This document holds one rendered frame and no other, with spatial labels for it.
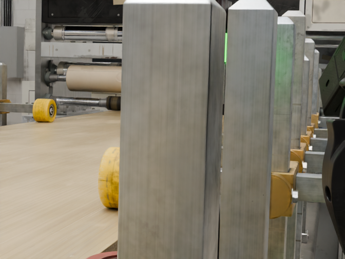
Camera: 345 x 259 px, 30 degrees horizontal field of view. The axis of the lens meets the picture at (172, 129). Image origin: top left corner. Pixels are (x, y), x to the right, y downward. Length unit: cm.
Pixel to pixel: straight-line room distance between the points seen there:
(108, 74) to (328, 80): 260
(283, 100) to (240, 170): 25
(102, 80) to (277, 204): 231
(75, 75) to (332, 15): 118
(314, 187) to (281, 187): 8
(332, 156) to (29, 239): 44
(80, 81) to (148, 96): 278
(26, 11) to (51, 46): 756
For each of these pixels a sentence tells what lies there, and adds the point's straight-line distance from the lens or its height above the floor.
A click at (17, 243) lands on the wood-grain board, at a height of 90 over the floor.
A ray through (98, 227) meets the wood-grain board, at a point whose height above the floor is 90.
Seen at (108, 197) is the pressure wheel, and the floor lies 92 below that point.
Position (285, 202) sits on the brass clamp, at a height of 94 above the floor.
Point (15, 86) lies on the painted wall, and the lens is 1070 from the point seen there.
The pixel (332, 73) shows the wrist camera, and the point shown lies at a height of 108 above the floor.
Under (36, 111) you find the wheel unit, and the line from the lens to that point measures 223.
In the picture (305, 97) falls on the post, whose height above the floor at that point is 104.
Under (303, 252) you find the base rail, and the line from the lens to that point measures 146.
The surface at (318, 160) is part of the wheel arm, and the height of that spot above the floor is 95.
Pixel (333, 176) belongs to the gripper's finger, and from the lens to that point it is 32.
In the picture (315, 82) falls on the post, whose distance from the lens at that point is 199.
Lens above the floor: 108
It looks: 5 degrees down
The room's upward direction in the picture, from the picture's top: 2 degrees clockwise
